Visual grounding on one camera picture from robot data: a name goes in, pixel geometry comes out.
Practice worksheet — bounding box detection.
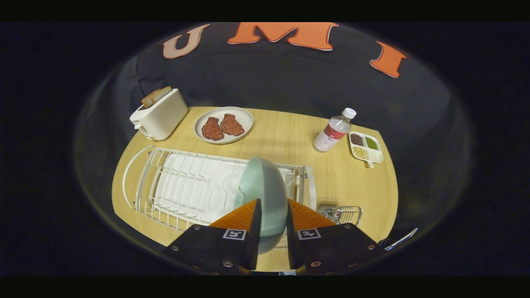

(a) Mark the toast slice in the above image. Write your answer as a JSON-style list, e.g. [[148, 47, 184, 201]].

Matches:
[[152, 86, 172, 102], [141, 91, 162, 109]]

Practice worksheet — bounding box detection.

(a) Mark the white toaster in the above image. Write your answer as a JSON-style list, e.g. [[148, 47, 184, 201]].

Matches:
[[130, 88, 189, 141]]

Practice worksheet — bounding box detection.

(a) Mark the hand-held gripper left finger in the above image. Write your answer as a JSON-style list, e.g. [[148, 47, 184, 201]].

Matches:
[[164, 198, 263, 276]]

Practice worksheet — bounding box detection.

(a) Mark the white plate with steaks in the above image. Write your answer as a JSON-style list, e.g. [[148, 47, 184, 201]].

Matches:
[[194, 106, 254, 144]]

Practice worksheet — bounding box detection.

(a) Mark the brown steak piece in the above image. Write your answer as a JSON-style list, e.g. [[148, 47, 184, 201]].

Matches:
[[202, 117, 224, 141], [220, 113, 245, 137]]

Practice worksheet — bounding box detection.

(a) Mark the black backdrop cloth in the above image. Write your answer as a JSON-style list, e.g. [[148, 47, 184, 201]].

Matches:
[[77, 22, 472, 249]]

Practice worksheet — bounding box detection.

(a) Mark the white wire dish rack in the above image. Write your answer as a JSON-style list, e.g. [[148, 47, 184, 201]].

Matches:
[[122, 145, 317, 249]]

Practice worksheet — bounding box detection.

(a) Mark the white divided dish of beans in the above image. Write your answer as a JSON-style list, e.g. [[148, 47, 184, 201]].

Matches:
[[349, 131, 384, 168]]

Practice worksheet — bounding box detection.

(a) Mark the clear bottle with red label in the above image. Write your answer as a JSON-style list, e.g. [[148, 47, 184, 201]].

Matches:
[[313, 108, 357, 153]]

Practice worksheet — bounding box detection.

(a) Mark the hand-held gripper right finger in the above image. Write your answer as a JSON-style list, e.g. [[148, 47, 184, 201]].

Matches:
[[286, 198, 388, 276]]

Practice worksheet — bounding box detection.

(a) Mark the pale green plate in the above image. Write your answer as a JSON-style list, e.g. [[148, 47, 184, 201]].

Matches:
[[233, 156, 289, 255]]

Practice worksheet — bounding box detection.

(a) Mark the metal wire basket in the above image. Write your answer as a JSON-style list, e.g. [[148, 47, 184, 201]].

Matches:
[[317, 205, 364, 227]]

